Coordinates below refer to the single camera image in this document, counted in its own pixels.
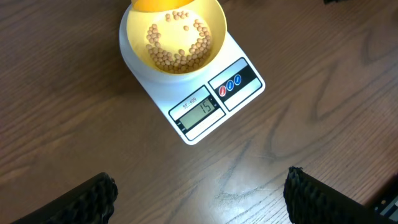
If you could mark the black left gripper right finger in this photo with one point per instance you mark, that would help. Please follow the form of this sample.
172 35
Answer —
309 201

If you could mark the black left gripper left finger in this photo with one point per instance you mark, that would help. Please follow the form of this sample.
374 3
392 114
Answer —
90 202

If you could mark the yellow plastic measuring scoop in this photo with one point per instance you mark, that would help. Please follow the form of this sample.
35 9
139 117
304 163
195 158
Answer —
158 5

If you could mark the white digital kitchen scale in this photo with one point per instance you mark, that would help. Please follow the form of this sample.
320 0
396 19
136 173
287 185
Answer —
197 103

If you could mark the soybeans in bowl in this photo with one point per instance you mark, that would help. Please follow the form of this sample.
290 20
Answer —
179 43

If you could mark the pale yellow plastic bowl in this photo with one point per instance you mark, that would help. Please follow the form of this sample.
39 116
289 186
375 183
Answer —
138 22

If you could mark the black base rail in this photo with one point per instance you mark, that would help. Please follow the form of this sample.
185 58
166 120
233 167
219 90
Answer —
384 201

